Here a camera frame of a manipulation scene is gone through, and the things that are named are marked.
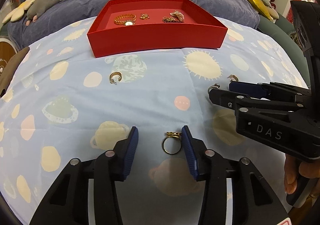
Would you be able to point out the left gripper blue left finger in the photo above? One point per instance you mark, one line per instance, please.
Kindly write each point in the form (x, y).
(125, 152)

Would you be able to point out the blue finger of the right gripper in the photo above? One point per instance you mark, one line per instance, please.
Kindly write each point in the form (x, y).
(244, 87)
(222, 98)

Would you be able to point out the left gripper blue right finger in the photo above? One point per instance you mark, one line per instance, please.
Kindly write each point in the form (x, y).
(194, 150)

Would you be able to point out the gold hoop earring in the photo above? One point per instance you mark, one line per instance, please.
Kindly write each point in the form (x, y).
(115, 77)
(233, 77)

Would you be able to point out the gold wrist watch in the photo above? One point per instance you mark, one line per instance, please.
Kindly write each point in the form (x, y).
(129, 23)

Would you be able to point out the red jewelry tray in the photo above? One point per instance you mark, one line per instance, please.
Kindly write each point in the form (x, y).
(154, 27)

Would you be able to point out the right hand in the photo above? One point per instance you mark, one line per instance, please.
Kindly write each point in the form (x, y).
(292, 170)

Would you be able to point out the green sofa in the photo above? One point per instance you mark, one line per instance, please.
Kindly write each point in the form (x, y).
(282, 31)

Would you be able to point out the light blue planet sheet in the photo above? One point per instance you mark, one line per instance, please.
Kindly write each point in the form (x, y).
(60, 105)

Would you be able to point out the gold yellow pillow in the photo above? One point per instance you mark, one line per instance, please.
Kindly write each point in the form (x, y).
(261, 8)

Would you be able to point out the pink pearl hair clip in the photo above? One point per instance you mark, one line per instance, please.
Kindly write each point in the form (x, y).
(178, 15)

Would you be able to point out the brown flat case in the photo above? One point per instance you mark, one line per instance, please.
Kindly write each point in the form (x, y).
(10, 69)

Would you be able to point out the white round wooden table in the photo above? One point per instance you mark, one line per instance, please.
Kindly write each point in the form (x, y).
(7, 51)

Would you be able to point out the grey plush toy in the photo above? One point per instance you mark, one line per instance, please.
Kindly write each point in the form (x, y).
(38, 8)

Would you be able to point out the flower shaped cushion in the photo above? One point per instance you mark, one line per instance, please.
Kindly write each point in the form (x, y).
(18, 12)

